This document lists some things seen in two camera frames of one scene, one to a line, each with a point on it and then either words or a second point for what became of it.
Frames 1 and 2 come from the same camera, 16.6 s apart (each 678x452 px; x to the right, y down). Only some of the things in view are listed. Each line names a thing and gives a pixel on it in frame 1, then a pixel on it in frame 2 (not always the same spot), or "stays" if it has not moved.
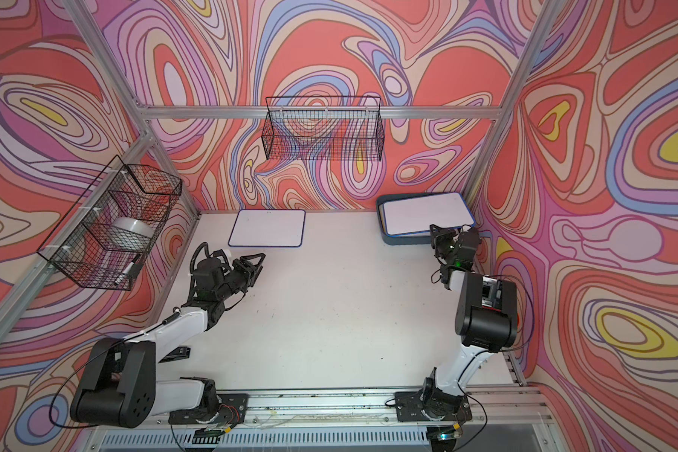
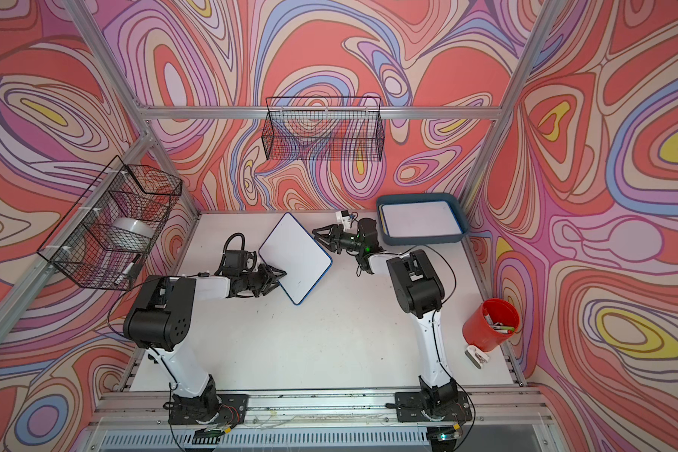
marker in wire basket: x=127 y=267 stays
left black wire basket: x=104 y=238 stays
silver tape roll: x=130 y=234 stays
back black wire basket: x=324 y=128 stays
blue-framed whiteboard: x=268 y=228 → x=291 y=249
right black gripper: x=439 y=235 → x=332 y=239
